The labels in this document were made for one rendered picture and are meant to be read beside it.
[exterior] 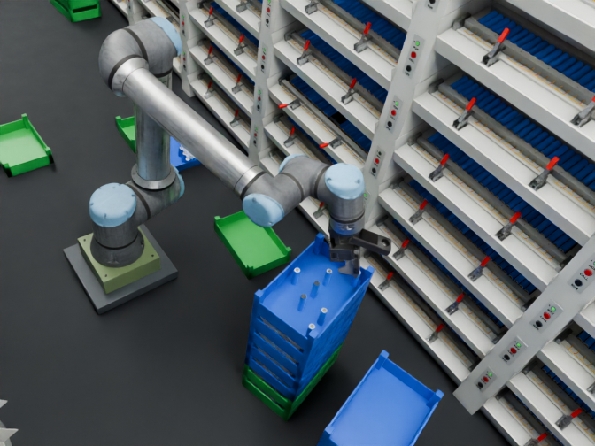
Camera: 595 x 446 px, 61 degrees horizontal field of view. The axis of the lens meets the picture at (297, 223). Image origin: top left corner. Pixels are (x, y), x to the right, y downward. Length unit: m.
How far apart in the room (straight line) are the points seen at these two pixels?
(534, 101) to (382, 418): 0.91
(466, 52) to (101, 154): 1.76
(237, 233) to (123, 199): 0.61
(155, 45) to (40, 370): 1.13
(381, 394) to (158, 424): 0.72
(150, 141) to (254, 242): 0.73
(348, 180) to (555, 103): 0.51
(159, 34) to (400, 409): 1.22
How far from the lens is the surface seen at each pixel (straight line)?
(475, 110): 1.51
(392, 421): 1.52
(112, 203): 1.77
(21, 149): 2.68
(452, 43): 1.44
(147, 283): 1.98
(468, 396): 1.95
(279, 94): 2.15
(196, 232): 2.21
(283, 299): 1.44
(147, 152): 1.71
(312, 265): 1.52
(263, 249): 2.15
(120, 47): 1.39
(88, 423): 1.83
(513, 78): 1.37
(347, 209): 1.21
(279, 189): 1.17
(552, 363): 1.63
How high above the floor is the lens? 1.68
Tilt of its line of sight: 47 degrees down
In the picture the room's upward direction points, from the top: 12 degrees clockwise
